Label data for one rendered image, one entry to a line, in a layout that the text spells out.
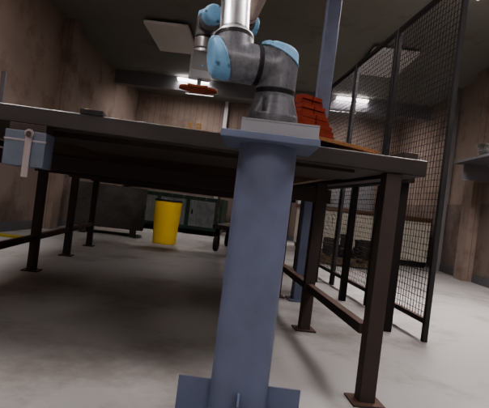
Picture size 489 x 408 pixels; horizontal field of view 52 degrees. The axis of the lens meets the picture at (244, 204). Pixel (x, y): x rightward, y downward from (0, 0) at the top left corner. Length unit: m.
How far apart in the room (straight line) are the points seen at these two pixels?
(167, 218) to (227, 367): 5.65
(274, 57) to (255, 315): 0.73
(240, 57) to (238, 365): 0.85
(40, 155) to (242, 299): 0.85
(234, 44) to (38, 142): 0.76
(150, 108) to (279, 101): 10.67
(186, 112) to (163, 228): 5.31
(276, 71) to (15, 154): 0.92
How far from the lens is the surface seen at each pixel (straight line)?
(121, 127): 1.79
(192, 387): 1.57
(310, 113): 2.78
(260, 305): 1.42
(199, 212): 9.79
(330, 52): 4.02
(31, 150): 1.83
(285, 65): 1.47
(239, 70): 1.44
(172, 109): 11.96
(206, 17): 1.96
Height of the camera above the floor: 0.67
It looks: level
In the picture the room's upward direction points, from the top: 7 degrees clockwise
